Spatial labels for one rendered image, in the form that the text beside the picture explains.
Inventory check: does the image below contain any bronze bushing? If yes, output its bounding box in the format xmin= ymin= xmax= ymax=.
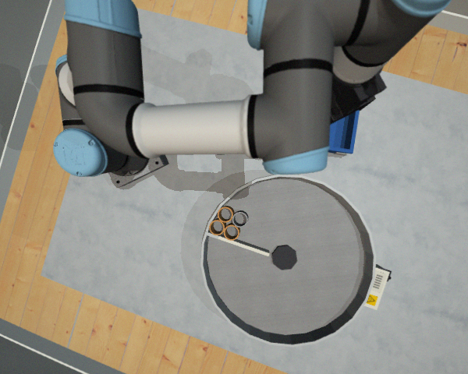
xmin=218 ymin=206 xmax=235 ymax=223
xmin=209 ymin=218 xmax=227 ymax=235
xmin=224 ymin=223 xmax=240 ymax=241

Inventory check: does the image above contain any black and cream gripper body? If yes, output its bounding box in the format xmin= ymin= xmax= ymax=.
xmin=330 ymin=68 xmax=387 ymax=124

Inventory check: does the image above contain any grey round turntable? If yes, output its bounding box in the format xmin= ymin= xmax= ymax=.
xmin=200 ymin=175 xmax=391 ymax=347

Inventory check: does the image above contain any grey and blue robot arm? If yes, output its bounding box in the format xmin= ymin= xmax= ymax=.
xmin=53 ymin=0 xmax=451 ymax=177

